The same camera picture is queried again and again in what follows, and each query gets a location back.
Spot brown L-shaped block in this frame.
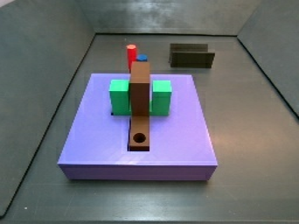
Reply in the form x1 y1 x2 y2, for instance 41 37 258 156
129 61 150 151

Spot black angled bracket holder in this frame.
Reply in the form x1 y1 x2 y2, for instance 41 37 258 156
170 43 216 68

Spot red cylinder peg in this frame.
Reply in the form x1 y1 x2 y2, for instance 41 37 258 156
126 44 137 67

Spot purple board block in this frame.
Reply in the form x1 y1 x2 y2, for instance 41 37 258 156
59 73 218 180

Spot green block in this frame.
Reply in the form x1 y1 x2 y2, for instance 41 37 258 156
109 80 130 116
151 80 173 116

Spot blue cylinder peg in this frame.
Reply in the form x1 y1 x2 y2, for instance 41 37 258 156
137 54 147 62

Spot left green block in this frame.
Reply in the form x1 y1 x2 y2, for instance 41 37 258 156
109 80 130 116

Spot right green block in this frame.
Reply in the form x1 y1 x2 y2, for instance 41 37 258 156
151 80 173 116

